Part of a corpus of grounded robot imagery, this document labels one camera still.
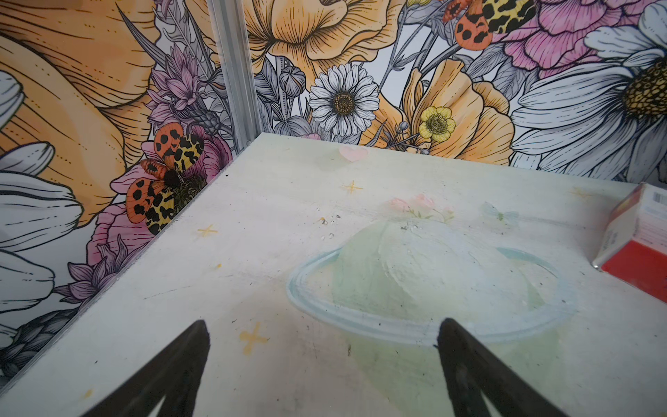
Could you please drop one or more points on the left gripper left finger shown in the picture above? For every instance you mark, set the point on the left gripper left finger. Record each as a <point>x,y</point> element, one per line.
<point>167,384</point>

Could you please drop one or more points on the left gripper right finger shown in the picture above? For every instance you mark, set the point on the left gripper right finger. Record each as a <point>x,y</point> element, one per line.
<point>475,376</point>

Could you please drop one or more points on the red white small carton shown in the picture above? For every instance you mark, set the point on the red white small carton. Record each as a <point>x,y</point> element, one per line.
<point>633,247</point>

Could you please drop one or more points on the aluminium corner post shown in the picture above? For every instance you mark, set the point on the aluminium corner post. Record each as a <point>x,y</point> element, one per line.
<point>232,43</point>

